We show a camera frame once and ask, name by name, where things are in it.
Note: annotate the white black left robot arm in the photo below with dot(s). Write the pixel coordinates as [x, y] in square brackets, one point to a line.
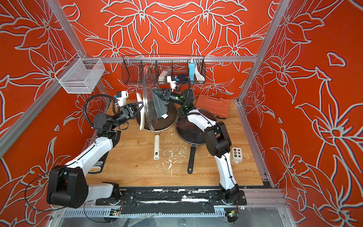
[67, 186]

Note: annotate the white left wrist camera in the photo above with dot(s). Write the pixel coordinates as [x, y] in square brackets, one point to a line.
[121, 97]

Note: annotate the grey cleaning cloth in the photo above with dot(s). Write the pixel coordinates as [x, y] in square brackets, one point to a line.
[160, 103]

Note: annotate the silver packet in basket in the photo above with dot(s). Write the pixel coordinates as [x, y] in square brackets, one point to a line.
[162, 77]

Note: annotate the brown pan with cream handle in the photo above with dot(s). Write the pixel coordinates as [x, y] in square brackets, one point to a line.
[157, 125]

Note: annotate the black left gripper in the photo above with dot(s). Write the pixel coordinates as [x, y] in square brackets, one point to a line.
[129, 112]

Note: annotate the black wire wall basket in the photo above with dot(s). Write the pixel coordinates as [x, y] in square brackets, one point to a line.
[161, 67]

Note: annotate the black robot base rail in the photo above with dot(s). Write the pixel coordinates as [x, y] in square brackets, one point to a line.
[174, 200]

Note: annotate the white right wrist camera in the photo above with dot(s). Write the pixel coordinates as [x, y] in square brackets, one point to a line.
[172, 80]

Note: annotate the light blue box in basket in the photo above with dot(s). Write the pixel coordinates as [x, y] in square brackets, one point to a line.
[191, 64]

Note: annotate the orange plastic tool case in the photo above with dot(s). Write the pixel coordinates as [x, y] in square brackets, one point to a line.
[219, 107]

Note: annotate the white button control box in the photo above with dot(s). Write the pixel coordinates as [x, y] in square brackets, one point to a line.
[237, 155]

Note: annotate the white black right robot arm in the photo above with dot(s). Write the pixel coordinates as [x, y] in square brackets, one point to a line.
[217, 139]

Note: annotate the dark blue round object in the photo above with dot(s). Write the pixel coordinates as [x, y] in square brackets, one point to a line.
[182, 79]

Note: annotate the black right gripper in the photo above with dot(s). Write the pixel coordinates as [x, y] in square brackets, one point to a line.
[168, 96]

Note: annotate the black lidded frying pan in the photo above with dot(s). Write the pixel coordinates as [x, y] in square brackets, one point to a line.
[191, 130]

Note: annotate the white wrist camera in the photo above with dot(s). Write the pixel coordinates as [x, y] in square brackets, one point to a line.
[172, 80]
[121, 97]

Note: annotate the glass lid with cream handle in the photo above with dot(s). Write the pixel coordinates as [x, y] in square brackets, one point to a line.
[148, 83]

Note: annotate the white wire mesh basket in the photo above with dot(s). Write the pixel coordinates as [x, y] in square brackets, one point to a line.
[81, 76]

